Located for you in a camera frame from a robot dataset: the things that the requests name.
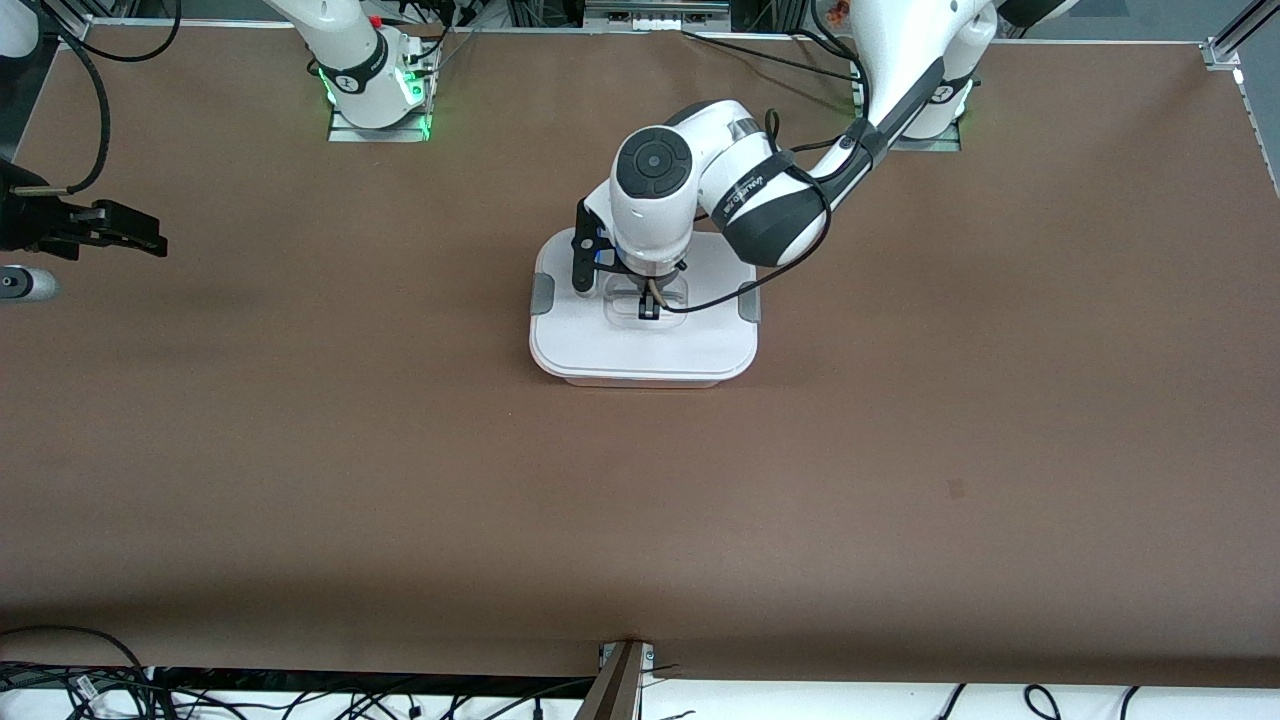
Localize aluminium frame profile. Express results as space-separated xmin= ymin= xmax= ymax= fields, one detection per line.
xmin=1204 ymin=0 xmax=1266 ymax=71
xmin=40 ymin=0 xmax=94 ymax=49

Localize black looped floor cable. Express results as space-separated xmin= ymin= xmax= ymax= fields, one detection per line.
xmin=0 ymin=625 xmax=153 ymax=701

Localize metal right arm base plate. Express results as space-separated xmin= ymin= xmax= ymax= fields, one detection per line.
xmin=327 ymin=98 xmax=434 ymax=144

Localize pink plastic box base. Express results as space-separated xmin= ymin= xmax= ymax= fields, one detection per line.
xmin=558 ymin=374 xmax=729 ymax=390

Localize grey metal fixture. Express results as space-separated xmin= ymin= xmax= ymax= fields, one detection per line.
xmin=584 ymin=0 xmax=733 ymax=32

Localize brown metal edge bracket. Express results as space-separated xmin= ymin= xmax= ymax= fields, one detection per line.
xmin=574 ymin=640 xmax=657 ymax=720

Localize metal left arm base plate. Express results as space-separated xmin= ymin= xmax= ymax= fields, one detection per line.
xmin=853 ymin=55 xmax=964 ymax=153

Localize short black table cable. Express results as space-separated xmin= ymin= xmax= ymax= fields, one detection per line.
xmin=788 ymin=28 xmax=859 ymax=59

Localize long black table cable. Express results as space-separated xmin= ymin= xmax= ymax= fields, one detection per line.
xmin=683 ymin=30 xmax=867 ymax=79

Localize white box lid grey clips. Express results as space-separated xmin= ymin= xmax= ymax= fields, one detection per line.
xmin=527 ymin=229 xmax=761 ymax=384

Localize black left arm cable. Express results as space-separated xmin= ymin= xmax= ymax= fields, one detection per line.
xmin=648 ymin=108 xmax=833 ymax=317

